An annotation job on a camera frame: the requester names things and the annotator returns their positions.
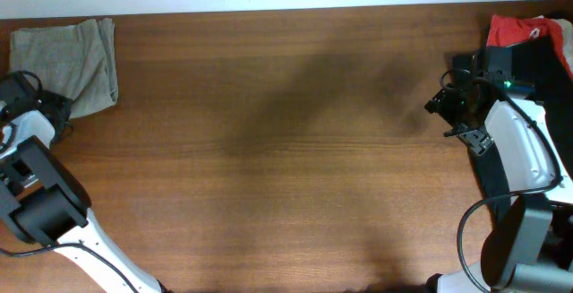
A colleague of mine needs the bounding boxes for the khaki green shorts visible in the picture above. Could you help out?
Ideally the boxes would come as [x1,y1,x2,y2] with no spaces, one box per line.
[9,18,119,118]

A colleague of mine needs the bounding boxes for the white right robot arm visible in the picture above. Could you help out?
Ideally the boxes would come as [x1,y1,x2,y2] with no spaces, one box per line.
[425,78,572,292]

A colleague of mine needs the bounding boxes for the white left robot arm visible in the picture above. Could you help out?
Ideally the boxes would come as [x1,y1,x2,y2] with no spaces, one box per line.
[1,91,166,292]

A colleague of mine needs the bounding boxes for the red garment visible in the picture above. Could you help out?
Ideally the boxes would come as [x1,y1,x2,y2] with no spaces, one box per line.
[486,14,572,78]

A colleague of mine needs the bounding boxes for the black folded garment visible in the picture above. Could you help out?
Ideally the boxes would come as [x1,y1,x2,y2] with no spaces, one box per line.
[441,38,572,222]

